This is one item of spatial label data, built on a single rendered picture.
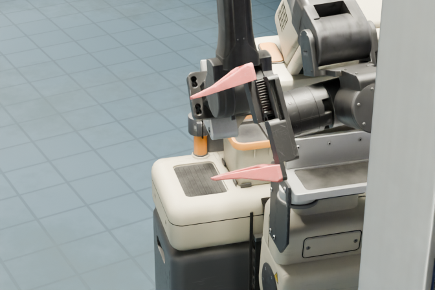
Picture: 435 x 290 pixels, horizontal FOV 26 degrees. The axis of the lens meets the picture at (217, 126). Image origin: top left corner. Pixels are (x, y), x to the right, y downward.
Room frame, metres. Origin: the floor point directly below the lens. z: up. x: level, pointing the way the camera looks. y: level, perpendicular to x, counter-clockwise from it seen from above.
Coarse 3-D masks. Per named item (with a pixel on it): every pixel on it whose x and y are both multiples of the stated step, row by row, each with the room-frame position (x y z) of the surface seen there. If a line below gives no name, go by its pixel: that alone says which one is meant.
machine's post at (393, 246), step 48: (384, 0) 0.61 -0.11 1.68; (432, 0) 0.58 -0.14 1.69; (384, 48) 0.61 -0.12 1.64; (432, 48) 0.58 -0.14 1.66; (384, 96) 0.61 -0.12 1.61; (432, 96) 0.57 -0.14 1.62; (384, 144) 0.60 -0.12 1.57; (432, 144) 0.57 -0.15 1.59; (384, 192) 0.60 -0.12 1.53; (432, 192) 0.56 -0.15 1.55; (384, 240) 0.60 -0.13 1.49; (432, 240) 0.56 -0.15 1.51; (384, 288) 0.59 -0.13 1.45; (432, 288) 0.57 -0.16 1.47
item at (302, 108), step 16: (256, 80) 1.03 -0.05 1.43; (272, 80) 0.99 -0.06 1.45; (272, 96) 0.98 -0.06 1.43; (288, 96) 1.00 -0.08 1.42; (304, 96) 1.00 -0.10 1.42; (320, 96) 1.00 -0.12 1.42; (272, 112) 1.00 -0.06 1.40; (288, 112) 0.98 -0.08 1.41; (304, 112) 0.98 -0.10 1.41; (320, 112) 0.99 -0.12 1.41; (288, 128) 0.97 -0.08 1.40; (304, 128) 0.98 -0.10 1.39; (320, 128) 0.99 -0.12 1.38
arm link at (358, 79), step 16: (304, 32) 1.04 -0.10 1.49; (304, 48) 1.04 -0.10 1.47; (304, 64) 1.04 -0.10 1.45; (336, 64) 1.05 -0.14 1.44; (352, 64) 1.03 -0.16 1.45; (368, 64) 1.01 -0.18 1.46; (352, 80) 0.96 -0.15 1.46; (368, 80) 0.95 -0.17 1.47; (336, 96) 0.98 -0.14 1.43; (352, 96) 0.95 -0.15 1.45; (368, 96) 0.94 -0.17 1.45; (336, 112) 0.98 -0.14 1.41; (352, 112) 0.93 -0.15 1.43; (368, 112) 0.93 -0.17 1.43; (368, 128) 0.93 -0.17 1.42
